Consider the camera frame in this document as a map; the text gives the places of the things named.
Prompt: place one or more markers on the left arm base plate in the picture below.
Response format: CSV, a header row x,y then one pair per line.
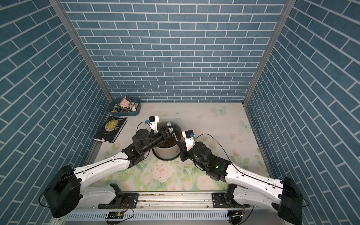
x,y
128,200

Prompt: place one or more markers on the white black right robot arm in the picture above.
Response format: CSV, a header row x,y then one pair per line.
x,y
282,196

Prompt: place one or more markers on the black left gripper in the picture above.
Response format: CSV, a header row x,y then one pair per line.
x,y
162,132

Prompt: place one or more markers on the aluminium front rail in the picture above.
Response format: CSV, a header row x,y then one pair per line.
x,y
170,208

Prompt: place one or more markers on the white ceramic pot with soil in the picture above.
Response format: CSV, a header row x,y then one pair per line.
x,y
171,143

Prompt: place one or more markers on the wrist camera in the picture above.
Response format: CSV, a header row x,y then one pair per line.
x,y
153,122
189,137

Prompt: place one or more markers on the green circuit board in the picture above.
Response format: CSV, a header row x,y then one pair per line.
x,y
115,215

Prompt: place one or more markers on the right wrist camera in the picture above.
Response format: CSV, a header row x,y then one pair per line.
x,y
189,137

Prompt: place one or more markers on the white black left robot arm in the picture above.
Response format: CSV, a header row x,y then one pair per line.
x,y
69,187

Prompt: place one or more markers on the teal stationery tray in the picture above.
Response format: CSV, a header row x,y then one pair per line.
x,y
133,110

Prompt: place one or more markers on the dark green pot saucer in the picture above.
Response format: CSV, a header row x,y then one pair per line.
x,y
166,154

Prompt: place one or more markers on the black book gold cover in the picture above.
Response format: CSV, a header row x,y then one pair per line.
x,y
111,129

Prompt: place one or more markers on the right black electronics module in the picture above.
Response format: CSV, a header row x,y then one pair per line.
x,y
235,217

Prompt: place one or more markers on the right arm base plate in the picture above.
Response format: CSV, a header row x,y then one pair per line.
x,y
226,199

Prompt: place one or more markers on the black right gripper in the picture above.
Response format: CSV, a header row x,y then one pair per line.
x,y
183,152

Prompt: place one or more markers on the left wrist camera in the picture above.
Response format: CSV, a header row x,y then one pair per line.
x,y
153,122

